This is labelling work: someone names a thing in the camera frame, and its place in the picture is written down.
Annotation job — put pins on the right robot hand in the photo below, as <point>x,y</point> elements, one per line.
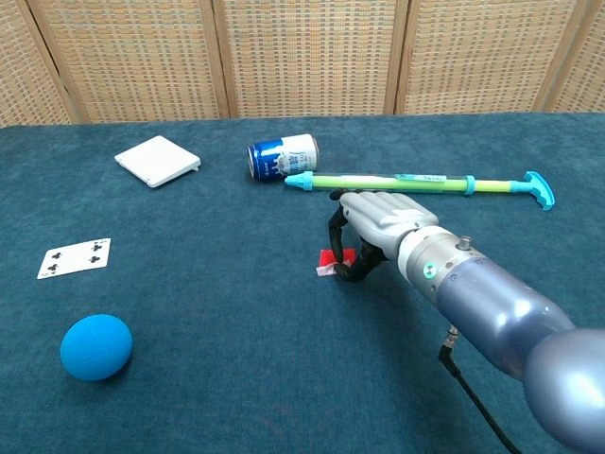
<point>383,215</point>

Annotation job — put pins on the white square plastic box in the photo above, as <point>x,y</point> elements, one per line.
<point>157,162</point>

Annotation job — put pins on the teal carpet table cover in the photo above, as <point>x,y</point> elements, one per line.
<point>236,331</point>

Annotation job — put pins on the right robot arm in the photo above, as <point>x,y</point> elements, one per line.
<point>506,312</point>

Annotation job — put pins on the four of clubs playing card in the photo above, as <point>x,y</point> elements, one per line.
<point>75,258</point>

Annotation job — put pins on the blue and white drink can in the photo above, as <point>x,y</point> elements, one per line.
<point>283,156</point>

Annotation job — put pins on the woven rattan folding screen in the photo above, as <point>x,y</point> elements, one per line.
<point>302,57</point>

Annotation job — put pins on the green and teal water pump toy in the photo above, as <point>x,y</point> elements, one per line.
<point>416,182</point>

